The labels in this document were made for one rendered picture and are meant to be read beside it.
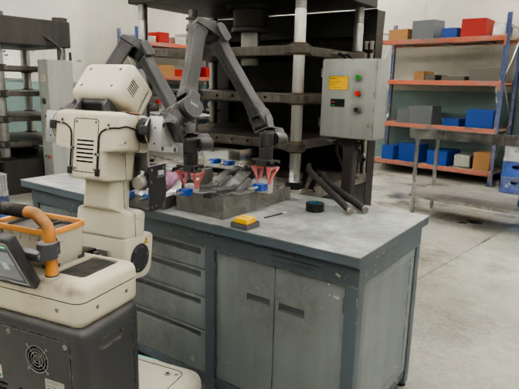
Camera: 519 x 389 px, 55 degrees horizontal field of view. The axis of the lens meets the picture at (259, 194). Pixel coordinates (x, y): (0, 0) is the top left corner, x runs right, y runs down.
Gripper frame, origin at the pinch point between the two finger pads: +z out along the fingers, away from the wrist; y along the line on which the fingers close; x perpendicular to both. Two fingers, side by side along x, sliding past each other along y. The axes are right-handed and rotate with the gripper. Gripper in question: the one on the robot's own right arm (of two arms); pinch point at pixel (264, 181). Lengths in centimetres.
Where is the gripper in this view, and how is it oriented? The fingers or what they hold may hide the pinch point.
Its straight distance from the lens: 203.0
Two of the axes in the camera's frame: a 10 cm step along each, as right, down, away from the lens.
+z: -0.5, 9.8, 1.8
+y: -8.1, -1.5, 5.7
